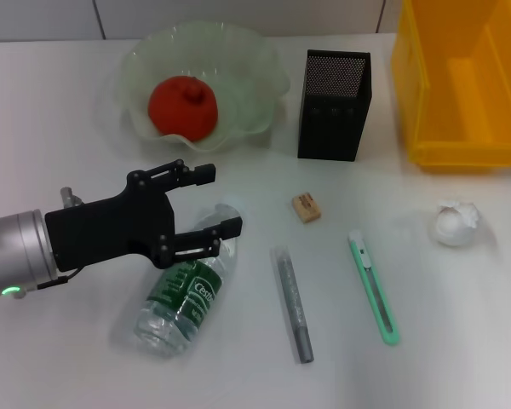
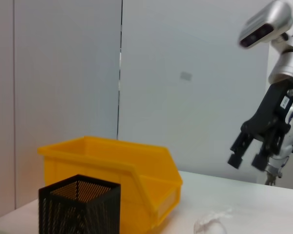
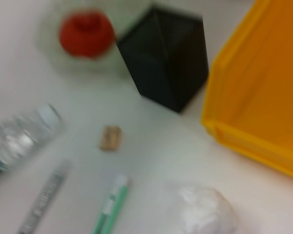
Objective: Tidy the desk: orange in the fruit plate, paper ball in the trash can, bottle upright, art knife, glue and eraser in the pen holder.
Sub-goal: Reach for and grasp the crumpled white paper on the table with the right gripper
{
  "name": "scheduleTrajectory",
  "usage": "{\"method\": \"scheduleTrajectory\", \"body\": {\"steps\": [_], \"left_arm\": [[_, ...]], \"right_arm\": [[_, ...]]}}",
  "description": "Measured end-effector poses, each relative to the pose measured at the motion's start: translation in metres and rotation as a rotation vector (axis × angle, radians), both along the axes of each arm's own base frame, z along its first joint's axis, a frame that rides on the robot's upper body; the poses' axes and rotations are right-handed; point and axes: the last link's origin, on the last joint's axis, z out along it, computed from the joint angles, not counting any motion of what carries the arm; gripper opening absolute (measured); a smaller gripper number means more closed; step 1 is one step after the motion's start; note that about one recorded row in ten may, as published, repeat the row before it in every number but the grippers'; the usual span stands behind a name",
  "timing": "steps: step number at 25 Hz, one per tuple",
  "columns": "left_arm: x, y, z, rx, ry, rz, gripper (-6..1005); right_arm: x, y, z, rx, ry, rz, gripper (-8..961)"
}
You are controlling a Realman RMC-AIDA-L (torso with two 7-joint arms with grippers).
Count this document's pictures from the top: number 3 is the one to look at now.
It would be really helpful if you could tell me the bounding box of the tan eraser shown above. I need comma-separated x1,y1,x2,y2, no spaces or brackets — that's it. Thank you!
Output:
99,124,123,151

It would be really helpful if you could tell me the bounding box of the green utility knife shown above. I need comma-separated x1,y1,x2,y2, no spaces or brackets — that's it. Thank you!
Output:
91,174,130,234

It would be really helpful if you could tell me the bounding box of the red-orange fruit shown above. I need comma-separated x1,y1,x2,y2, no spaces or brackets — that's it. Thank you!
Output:
59,9,116,59

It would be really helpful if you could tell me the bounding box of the white paper ball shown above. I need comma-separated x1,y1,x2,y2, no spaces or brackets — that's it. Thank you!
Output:
165,184,237,234

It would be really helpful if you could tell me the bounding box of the grey pen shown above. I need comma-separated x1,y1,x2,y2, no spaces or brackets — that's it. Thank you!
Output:
16,159,73,234

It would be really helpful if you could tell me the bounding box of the clear green-label water bottle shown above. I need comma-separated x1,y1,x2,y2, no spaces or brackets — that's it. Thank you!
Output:
0,103,64,177

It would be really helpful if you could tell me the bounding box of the black mesh pen holder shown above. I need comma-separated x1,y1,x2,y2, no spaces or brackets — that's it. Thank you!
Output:
116,6,210,114

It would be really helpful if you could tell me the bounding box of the green glass fruit plate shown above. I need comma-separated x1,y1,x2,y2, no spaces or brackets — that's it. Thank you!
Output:
38,0,142,78

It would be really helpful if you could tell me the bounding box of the yellow plastic bin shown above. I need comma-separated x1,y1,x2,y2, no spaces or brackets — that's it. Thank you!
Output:
200,0,293,181

